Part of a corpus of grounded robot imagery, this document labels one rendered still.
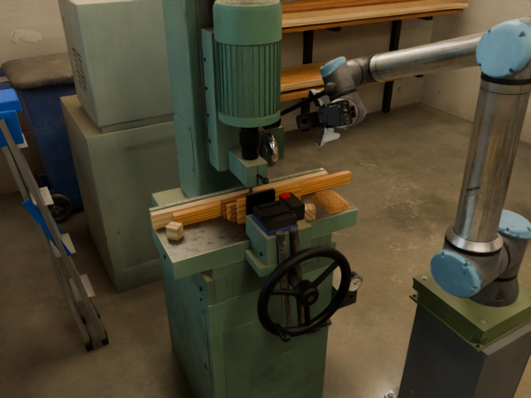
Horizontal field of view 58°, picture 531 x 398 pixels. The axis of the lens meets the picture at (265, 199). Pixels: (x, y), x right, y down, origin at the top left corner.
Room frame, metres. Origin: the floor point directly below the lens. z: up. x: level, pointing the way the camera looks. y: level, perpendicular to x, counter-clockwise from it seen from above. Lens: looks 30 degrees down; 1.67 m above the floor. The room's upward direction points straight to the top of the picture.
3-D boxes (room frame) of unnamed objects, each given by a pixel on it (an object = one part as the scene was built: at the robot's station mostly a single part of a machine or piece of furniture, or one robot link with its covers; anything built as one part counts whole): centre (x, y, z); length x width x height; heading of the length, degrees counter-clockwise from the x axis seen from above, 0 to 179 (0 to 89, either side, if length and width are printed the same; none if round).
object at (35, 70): (2.88, 1.28, 0.48); 0.64 x 0.54 x 0.97; 122
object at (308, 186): (1.32, -0.01, 0.92); 0.62 x 0.02 x 0.04; 117
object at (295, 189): (1.25, -0.01, 0.94); 0.21 x 0.01 x 0.08; 117
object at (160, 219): (1.31, 0.06, 0.93); 0.60 x 0.02 x 0.05; 117
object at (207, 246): (1.20, 0.00, 0.87); 0.61 x 0.30 x 0.06; 117
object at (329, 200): (1.33, -0.21, 0.91); 0.12 x 0.09 x 0.03; 27
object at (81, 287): (1.62, 0.89, 0.58); 0.27 x 0.25 x 1.16; 120
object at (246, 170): (1.31, 0.05, 1.03); 0.14 x 0.07 x 0.09; 27
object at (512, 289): (1.22, -0.72, 0.69); 0.19 x 0.19 x 0.10
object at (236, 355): (1.40, 0.10, 0.36); 0.58 x 0.45 x 0.71; 27
